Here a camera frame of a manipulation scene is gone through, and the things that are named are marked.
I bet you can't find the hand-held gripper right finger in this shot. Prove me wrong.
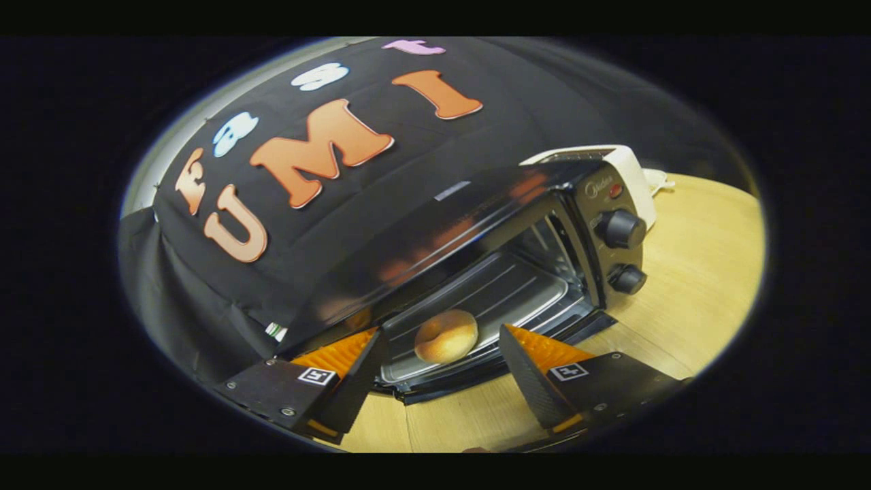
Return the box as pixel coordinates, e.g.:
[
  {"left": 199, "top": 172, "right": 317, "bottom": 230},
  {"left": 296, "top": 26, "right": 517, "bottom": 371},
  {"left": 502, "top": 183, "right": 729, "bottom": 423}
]
[{"left": 499, "top": 324, "right": 693, "bottom": 436}]

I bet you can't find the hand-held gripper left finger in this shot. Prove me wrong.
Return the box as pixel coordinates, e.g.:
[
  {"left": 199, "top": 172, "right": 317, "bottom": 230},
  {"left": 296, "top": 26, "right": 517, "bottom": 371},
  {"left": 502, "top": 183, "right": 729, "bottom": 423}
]
[{"left": 216, "top": 327, "right": 390, "bottom": 440}]

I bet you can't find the brown bagel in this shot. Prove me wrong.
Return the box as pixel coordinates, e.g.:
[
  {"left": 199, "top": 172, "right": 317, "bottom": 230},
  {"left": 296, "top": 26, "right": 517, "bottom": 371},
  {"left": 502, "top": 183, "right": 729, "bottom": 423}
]
[{"left": 414, "top": 310, "right": 479, "bottom": 365}]

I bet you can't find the black toaster oven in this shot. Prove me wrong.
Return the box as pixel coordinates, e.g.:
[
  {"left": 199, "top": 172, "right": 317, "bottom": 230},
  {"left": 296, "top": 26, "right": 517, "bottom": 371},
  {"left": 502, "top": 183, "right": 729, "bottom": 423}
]
[{"left": 276, "top": 160, "right": 648, "bottom": 406}]

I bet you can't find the white pop-up toaster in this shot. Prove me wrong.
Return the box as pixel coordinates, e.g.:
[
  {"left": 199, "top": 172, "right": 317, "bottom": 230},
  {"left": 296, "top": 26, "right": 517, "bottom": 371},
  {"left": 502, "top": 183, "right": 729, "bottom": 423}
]
[{"left": 521, "top": 144, "right": 657, "bottom": 232}]

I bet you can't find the metal baking tray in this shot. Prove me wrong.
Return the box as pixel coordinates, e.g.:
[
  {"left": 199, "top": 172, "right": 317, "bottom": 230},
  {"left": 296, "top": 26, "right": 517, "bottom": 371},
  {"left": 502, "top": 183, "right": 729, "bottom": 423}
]
[{"left": 381, "top": 252, "right": 569, "bottom": 383}]

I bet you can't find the white toaster cable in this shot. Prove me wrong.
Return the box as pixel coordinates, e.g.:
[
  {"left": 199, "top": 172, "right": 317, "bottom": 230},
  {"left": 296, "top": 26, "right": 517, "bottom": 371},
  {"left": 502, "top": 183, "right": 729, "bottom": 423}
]
[{"left": 643, "top": 168, "right": 676, "bottom": 198}]

